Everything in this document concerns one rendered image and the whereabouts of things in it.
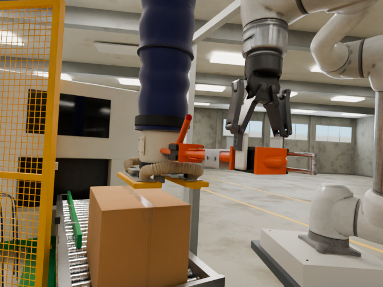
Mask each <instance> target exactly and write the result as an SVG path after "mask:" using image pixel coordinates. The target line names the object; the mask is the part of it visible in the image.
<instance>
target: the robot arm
mask: <svg viewBox="0 0 383 287"><path fill-rule="evenodd" d="M378 1H379V0H241V21H242V26H243V32H242V38H243V39H242V57H243V58H244V59H245V73H244V75H245V77H246V78H245V80H243V79H238V80H235V81H233V82H232V83H231V89H232V95H231V100H230V105H229V111H228V114H227V119H226V125H225V129H226V130H229V131H230V133H231V134H233V135H234V140H233V149H234V150H235V169H240V170H246V169H247V148H248V133H244V132H245V130H246V128H247V126H248V123H249V121H250V118H251V116H252V114H253V111H254V109H255V107H256V105H257V104H258V103H261V104H263V107H264V108H265V109H266V111H267V115H268V119H269V122H270V125H271V129H272V133H273V135H274V136H273V137H270V147H275V148H284V138H288V137H289V136H290V135H292V121H291V108H290V95H291V90H290V89H283V88H281V87H280V84H279V79H280V77H281V75H282V73H283V57H285V55H286V53H287V42H288V25H289V24H291V23H293V22H294V21H296V20H298V19H300V18H301V17H303V16H305V15H308V14H311V13H315V12H318V11H323V10H324V11H325V12H326V13H336V14H335V15H334V16H333V17H332V18H331V19H330V20H329V21H328V22H327V23H326V24H325V25H324V26H323V27H322V28H321V29H320V31H319V32H318V33H317V34H316V35H315V37H314V38H313V40H312V43H311V54H312V56H313V58H314V59H315V61H316V64H317V66H318V67H319V68H320V69H321V71H322V72H323V73H324V74H326V75H328V76H329V77H332V78H334V79H364V78H369V82H370V85H371V87H372V89H373V90H374V91H376V97H375V117H374V155H373V187H372V188H371V189H370V190H368V191H367V192H366V193H365V196H364V199H360V198H357V197H355V196H353V191H352V190H351V189H350V188H349V187H347V186H346V185H344V184H334V183H322V184H321V185H320V186H319V187H318V188H317V190H316V191H315V193H314V195H313V198H312V202H311V207H310V212H309V231H308V234H307V235H302V234H299V235H298V238H299V239H301V240H303V241H304V242H306V243H307V244H308V245H310V246H311V247H312V248H314V249H315V250H316V251H317V252H319V253H323V254H325V253H330V254H337V255H350V256H357V257H361V252H359V251H357V250H355V249H353V248H352V247H350V246H349V237H350V236H355V237H359V238H362V239H364V240H367V241H371V242H373V243H377V244H381V245H383V34H382V35H377V36H374V37H372V38H368V39H363V40H357V41H354V42H348V43H341V42H339V41H340V40H342V38H344V37H345V36H346V35H347V34H348V33H350V32H351V31H352V30H353V29H354V28H355V27H356V26H357V25H358V24H360V23H361V22H362V21H363V20H364V19H365V18H366V17H367V16H368V15H369V14H370V13H371V11H372V10H373V9H374V7H375V5H376V3H377V2H378ZM245 89H246V91H247V95H246V98H245V100H244V105H243V108H242V110H241V107H242V102H243V96H244V93H245ZM271 102H272V103H271ZM278 131H279V132H278Z"/></svg>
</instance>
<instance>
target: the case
mask: <svg viewBox="0 0 383 287"><path fill-rule="evenodd" d="M190 214H191V205H190V204H188V203H186V202H184V201H182V200H180V199H178V198H176V197H175V196H173V195H170V194H168V193H167V192H165V191H162V190H160V189H159V188H144V189H134V188H133V187H131V186H98V187H90V194H89V213H88V231H87V250H86V252H87V259H88V266H89V273H90V278H91V285H92V287H171V286H176V285H180V284H184V283H187V281H188V259H189V236H190Z"/></svg>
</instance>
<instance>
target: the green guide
mask: <svg viewBox="0 0 383 287"><path fill-rule="evenodd" d="M61 195H67V200H68V205H63V206H62V207H67V206H69V210H70V215H71V221H72V222H70V223H63V229H64V225H67V224H72V227H73V231H74V237H75V242H76V247H77V248H81V247H82V237H83V234H82V231H81V228H80V224H79V220H78V216H77V214H76V210H75V206H74V203H73V200H72V196H71V192H70V191H67V194H61ZM61 195H60V199H61ZM61 212H62V209H61Z"/></svg>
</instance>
